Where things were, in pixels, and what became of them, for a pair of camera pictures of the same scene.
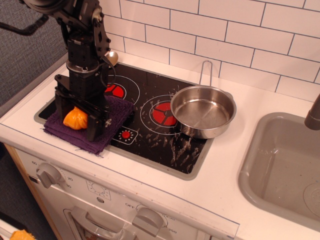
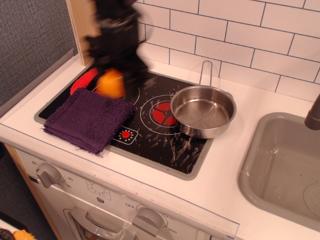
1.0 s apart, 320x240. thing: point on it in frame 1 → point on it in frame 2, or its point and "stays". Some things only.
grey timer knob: [48, 174] stays
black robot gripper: [85, 87] → [115, 44]
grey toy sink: [281, 170] stays
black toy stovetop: [154, 139] stays
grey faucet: [312, 120] stays
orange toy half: [75, 119] → [111, 83]
